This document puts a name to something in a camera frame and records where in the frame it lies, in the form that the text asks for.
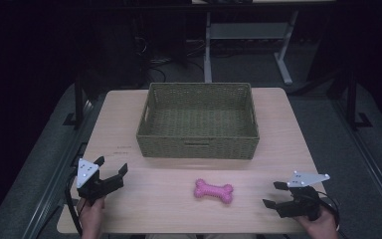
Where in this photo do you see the green woven basket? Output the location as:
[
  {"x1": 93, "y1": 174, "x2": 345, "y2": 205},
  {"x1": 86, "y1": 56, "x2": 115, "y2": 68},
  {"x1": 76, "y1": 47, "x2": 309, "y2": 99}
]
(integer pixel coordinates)
[{"x1": 135, "y1": 82, "x2": 261, "y2": 160}]

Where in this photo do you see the person's left hand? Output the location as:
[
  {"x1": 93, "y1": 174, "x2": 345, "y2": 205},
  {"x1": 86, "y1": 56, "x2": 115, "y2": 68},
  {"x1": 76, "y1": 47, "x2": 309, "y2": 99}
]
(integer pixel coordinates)
[{"x1": 77, "y1": 196, "x2": 106, "y2": 235}]

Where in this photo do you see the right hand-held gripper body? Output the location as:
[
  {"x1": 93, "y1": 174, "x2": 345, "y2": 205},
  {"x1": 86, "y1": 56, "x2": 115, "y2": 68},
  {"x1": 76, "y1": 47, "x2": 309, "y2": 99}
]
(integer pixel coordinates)
[{"x1": 276, "y1": 170, "x2": 331, "y2": 222}]

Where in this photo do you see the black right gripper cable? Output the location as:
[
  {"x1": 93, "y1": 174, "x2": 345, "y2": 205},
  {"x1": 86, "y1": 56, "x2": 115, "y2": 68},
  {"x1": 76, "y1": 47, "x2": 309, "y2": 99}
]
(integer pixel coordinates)
[{"x1": 317, "y1": 194, "x2": 342, "y2": 232}]

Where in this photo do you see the person's right hand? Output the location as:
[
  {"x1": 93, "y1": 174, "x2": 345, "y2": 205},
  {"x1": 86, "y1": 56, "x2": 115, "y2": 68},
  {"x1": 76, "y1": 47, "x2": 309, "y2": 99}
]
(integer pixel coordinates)
[{"x1": 294, "y1": 206, "x2": 340, "y2": 239}]

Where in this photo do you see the grey metal desk frame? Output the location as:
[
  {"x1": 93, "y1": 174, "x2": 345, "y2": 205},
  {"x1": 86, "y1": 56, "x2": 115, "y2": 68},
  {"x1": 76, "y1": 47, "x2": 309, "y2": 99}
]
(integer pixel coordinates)
[{"x1": 203, "y1": 9, "x2": 300, "y2": 86}]

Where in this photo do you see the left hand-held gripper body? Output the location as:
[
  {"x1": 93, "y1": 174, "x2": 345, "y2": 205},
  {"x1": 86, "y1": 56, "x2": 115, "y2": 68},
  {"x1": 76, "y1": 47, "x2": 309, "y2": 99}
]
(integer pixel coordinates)
[{"x1": 76, "y1": 157, "x2": 125, "y2": 206}]

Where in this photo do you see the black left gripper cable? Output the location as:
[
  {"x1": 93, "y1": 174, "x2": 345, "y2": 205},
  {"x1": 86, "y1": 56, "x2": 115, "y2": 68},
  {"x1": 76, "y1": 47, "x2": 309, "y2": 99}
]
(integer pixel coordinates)
[{"x1": 64, "y1": 169, "x2": 85, "y2": 237}]

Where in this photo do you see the pink bone-shaped dog toy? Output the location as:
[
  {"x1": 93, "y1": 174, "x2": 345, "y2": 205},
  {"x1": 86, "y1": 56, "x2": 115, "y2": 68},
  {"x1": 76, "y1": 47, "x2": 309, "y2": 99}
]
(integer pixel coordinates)
[{"x1": 193, "y1": 178, "x2": 235, "y2": 205}]

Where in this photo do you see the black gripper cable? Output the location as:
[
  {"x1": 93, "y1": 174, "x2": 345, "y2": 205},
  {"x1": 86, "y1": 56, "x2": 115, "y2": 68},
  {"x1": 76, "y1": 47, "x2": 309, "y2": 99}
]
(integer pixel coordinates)
[
  {"x1": 64, "y1": 169, "x2": 85, "y2": 237},
  {"x1": 317, "y1": 194, "x2": 342, "y2": 232}
]

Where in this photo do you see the bundle of floor cables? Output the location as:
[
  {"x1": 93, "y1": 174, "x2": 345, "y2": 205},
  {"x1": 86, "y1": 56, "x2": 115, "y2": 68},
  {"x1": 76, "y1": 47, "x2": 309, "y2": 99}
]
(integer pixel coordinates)
[{"x1": 135, "y1": 36, "x2": 207, "y2": 84}]

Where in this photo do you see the grey metal floor rail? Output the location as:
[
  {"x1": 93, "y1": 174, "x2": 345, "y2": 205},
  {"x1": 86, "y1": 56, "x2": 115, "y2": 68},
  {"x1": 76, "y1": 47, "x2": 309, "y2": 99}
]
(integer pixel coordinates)
[
  {"x1": 331, "y1": 99, "x2": 382, "y2": 222},
  {"x1": 21, "y1": 99, "x2": 97, "y2": 239}
]

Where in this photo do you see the black metal post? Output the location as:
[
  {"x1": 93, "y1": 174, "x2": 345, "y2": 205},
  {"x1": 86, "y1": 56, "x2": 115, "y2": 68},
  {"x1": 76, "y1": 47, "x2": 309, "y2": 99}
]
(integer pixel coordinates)
[
  {"x1": 63, "y1": 72, "x2": 86, "y2": 129},
  {"x1": 345, "y1": 70, "x2": 374, "y2": 131}
]

